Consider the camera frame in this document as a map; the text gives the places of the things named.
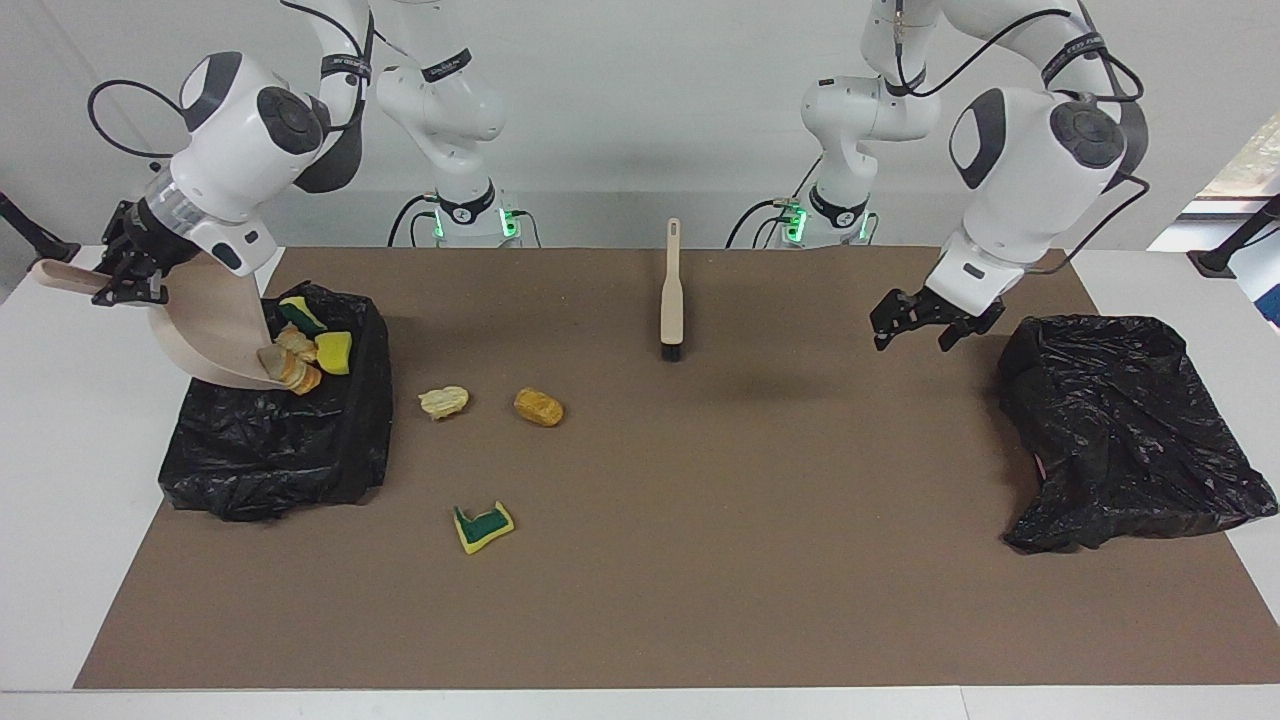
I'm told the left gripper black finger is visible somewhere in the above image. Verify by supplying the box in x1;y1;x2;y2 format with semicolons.
937;305;1004;353
870;289;931;352

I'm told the beige plastic dustpan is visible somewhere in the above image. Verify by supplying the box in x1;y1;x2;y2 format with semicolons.
30;255;301;393

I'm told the small yellow green sponge wedge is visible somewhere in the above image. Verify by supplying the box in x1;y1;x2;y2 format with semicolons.
278;296;329;337

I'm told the striped orange bread piece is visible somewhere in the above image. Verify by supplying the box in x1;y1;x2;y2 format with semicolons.
257;345;322;396

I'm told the beige brush with black bristles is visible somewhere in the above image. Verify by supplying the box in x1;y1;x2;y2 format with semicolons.
659;218;685;362

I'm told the pale yellow bread piece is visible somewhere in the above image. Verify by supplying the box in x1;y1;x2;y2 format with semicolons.
418;385;471;422

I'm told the brown bun piece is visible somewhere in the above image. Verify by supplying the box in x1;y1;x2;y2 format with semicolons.
513;387;565;428

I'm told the notched green yellow sponge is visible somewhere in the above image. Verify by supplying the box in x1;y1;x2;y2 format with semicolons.
453;500;516;556

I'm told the black plastic trash bag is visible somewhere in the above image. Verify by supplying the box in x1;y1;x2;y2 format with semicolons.
997;314;1280;555
158;281;394;523

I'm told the brown table mat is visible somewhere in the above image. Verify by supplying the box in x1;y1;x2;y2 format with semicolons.
75;247;1280;691

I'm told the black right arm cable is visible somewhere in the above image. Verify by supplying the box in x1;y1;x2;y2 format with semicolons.
88;0;376;161

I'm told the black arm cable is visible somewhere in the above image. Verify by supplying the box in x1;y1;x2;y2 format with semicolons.
895;0;1151;276
88;0;376;161

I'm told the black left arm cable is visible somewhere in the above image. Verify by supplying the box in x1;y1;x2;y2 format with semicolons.
895;0;1151;276

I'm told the black left base cable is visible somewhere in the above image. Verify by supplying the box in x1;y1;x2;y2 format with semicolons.
725;195;801;249

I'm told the black base cable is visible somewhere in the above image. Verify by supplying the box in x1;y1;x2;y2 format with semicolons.
725;195;801;249
388;193;443;249

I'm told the black right base cable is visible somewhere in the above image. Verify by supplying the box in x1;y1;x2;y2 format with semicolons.
388;193;443;249

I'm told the bright window with frame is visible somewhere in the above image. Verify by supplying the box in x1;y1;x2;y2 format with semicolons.
1148;110;1280;253

